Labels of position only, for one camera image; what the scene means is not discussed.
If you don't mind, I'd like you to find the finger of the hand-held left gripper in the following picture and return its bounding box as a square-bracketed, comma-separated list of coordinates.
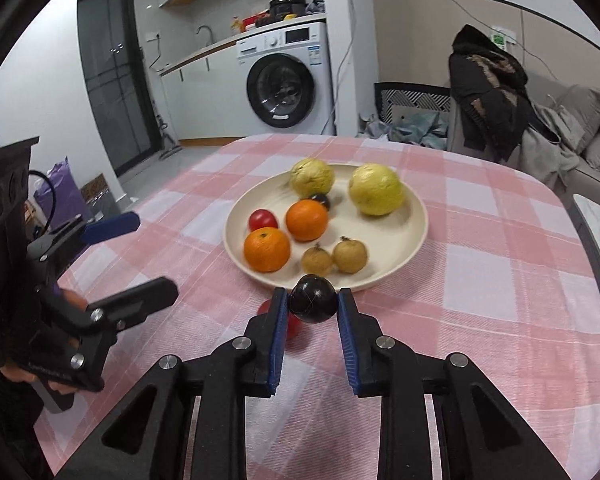
[30, 276, 180, 393]
[25, 211, 141, 263]

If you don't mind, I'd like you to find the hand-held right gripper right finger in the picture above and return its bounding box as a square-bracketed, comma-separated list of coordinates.
[337, 287, 571, 480]

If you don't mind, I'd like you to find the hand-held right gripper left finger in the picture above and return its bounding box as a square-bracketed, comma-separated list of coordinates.
[55, 287, 289, 480]

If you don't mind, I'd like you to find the red tomato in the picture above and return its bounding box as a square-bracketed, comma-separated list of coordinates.
[257, 300, 303, 339]
[248, 209, 279, 233]

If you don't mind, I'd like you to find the brown longan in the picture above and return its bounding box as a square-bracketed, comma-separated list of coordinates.
[332, 236, 369, 274]
[301, 243, 334, 278]

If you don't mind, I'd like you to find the large orange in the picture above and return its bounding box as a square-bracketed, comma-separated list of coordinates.
[243, 227, 292, 273]

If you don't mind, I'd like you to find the cream oval plate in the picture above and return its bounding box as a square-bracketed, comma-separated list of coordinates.
[223, 162, 429, 293]

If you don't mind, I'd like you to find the small mandarin orange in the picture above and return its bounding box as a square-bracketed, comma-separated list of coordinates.
[285, 199, 329, 242]

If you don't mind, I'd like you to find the person's left hand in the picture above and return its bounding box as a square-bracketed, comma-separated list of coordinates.
[0, 286, 88, 397]

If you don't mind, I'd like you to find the patterned cardboard box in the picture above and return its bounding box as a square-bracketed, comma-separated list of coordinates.
[80, 173, 126, 221]

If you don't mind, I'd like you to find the purple bag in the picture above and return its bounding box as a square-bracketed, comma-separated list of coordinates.
[33, 157, 91, 228]

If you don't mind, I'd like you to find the stick vacuum cleaner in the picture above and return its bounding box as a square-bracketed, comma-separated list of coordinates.
[155, 115, 183, 161]

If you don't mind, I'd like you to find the pink checked tablecloth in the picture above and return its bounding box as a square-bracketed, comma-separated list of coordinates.
[32, 133, 600, 480]

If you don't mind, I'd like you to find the dark glass door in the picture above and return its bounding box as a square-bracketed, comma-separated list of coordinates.
[77, 0, 158, 178]

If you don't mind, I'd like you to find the smooth yellow fruit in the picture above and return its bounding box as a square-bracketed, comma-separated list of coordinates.
[348, 163, 404, 217]

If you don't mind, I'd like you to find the white counter cabinet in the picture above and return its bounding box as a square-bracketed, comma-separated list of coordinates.
[160, 35, 241, 143]

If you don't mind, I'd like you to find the wrinkled yellow fruit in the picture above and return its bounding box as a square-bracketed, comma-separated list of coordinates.
[288, 158, 336, 198]

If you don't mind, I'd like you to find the white washing machine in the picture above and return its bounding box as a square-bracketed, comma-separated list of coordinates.
[236, 21, 335, 136]

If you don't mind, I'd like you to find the crumpled plastic bag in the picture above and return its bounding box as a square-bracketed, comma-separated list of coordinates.
[358, 105, 449, 151]

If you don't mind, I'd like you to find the black patterned chair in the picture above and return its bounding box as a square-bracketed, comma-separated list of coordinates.
[374, 81, 453, 151]

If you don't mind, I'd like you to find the grey garment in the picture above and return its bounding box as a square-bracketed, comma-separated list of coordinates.
[517, 105, 588, 188]

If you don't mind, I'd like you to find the black cooking pot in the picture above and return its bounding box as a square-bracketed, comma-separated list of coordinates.
[269, 0, 307, 18]

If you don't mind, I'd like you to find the black jacket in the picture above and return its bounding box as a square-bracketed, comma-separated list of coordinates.
[448, 24, 531, 163]

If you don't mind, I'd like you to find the black cable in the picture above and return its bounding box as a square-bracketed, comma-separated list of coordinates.
[27, 170, 56, 236]

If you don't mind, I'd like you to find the wall socket with green label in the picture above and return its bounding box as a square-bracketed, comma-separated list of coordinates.
[490, 27, 518, 48]

